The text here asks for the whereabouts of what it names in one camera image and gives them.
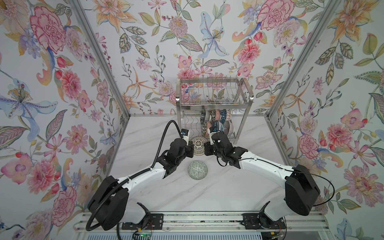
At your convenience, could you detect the left aluminium corner post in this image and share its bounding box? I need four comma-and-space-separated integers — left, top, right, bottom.
69, 0, 130, 119

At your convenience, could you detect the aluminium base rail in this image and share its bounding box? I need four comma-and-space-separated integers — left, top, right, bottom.
72, 210, 330, 233

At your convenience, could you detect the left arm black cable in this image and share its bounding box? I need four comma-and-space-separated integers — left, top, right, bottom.
85, 119, 184, 240

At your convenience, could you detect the pale green pattern bowl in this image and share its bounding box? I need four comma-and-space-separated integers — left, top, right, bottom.
188, 161, 208, 181

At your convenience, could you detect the aluminium corner post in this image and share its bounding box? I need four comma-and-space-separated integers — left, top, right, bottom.
69, 0, 130, 119
265, 0, 340, 120

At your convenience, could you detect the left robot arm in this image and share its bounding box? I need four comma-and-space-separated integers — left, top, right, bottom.
86, 139, 194, 232

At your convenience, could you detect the white lattice bowl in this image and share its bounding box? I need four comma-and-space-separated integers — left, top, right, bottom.
191, 136, 208, 156

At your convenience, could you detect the blue triangle pattern bowl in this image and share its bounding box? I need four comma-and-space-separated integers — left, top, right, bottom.
220, 109, 227, 124

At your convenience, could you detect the steel two-tier dish rack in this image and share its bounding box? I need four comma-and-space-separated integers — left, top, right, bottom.
176, 77, 255, 144

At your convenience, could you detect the light blue floral bowl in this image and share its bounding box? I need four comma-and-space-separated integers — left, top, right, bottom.
216, 121, 224, 132

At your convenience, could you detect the purple striped bowl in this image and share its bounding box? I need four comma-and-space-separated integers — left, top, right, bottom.
223, 121, 234, 136

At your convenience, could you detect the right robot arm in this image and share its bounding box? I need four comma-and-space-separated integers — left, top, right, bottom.
205, 132, 320, 229

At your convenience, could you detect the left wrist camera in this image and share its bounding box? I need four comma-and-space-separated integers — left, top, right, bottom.
181, 129, 190, 145

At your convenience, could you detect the dark navy petal bowl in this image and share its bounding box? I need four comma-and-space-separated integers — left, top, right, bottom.
200, 110, 207, 125

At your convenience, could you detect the right aluminium corner post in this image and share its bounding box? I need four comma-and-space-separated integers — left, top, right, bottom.
265, 0, 340, 120

